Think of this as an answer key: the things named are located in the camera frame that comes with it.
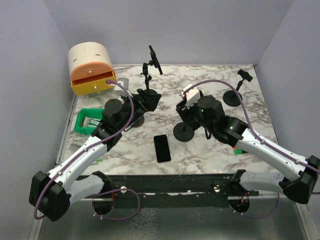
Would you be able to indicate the grey black phone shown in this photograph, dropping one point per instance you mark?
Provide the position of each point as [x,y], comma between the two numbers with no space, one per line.
[162,149]

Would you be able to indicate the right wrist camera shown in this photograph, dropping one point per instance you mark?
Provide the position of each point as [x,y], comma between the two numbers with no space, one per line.
[191,94]

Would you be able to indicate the yellow lower drawer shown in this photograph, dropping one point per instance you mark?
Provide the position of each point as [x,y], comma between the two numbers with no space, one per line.
[92,84]

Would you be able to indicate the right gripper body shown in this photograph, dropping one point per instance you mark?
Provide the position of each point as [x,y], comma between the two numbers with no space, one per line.
[196,117]

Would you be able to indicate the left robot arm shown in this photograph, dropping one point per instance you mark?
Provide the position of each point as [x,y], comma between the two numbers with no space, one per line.
[52,193]

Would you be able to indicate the green marker left edge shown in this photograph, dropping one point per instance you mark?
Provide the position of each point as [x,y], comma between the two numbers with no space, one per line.
[97,161]

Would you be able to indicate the brown base phone stand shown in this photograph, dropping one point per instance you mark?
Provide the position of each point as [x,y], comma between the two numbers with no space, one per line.
[139,122]

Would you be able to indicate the black phone back left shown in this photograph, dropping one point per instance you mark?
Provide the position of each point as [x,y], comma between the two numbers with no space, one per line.
[155,59]

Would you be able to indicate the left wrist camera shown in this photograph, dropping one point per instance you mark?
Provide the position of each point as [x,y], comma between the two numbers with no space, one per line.
[124,82]

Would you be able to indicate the black front rail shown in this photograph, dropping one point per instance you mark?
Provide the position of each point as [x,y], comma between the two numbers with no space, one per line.
[172,191]

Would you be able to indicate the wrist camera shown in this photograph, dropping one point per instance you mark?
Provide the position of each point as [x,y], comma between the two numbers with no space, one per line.
[191,94]
[124,82]

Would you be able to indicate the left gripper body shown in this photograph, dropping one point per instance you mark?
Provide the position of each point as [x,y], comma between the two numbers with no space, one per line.
[137,107]

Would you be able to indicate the beige drawer cabinet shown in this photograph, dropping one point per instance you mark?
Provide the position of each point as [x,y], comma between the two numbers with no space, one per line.
[88,52]

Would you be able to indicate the black phone stand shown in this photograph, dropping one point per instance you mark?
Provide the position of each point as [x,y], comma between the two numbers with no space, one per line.
[230,97]

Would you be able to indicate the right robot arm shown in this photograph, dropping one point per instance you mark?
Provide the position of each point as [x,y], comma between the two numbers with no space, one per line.
[296,175]

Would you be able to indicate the orange upper drawer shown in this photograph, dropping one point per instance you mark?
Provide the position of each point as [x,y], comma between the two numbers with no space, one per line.
[89,72]

